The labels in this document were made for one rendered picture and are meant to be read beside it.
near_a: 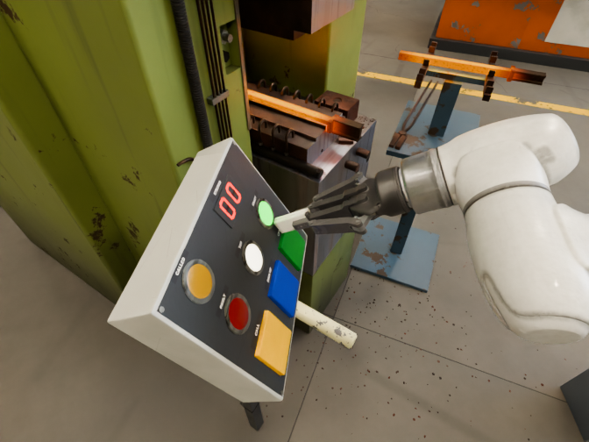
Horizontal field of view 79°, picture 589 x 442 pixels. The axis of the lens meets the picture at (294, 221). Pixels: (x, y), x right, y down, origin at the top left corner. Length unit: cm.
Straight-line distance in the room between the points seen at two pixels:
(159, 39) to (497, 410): 169
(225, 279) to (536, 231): 38
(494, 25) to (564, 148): 396
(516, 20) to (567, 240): 407
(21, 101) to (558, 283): 110
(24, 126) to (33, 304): 123
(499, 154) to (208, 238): 39
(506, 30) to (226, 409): 410
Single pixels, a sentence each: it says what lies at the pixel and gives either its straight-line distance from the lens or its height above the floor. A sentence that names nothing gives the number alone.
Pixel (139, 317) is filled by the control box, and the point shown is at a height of 119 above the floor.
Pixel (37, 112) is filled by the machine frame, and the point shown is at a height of 108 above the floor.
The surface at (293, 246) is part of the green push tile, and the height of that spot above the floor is 101.
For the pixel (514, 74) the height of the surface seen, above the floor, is 103.
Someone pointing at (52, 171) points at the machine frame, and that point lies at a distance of 120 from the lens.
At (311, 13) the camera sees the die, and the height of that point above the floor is 131.
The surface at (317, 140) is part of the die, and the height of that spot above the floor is 98.
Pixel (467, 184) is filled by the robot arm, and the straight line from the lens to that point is 51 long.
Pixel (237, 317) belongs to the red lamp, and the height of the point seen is 109.
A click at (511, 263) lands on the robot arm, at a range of 45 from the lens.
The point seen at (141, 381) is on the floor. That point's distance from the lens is 176.
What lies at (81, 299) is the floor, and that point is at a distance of 208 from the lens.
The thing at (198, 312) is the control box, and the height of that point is 115.
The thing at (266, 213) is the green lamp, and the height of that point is 109.
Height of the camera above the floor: 155
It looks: 47 degrees down
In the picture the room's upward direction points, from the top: straight up
